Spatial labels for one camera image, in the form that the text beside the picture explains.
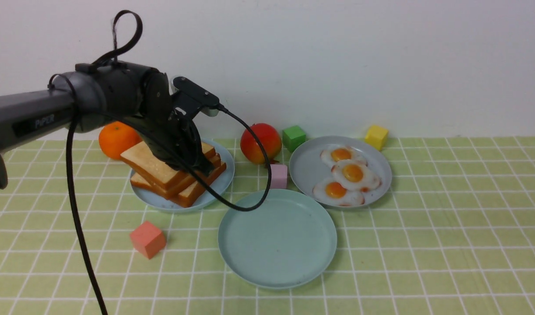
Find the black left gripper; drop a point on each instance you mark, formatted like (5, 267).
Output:
(175, 138)

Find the fried egg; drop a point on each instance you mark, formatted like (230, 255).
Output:
(355, 176)
(330, 192)
(332, 154)

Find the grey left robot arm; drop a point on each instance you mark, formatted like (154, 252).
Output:
(93, 96)

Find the light blue bread plate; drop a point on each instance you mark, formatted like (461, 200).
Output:
(220, 185)

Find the orange fruit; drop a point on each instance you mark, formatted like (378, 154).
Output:
(117, 137)

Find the pink cube block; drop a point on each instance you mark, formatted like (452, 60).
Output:
(279, 177)

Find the green cube block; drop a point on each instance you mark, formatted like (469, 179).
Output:
(293, 137)

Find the salmon red cube block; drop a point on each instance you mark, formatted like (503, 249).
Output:
(148, 239)

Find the grey egg plate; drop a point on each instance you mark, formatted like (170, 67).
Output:
(307, 169)

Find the teal empty front plate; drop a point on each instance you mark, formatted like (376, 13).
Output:
(287, 242)

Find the yellow cube block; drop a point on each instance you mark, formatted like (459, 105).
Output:
(376, 136)

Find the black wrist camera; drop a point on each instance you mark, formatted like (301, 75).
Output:
(189, 99)

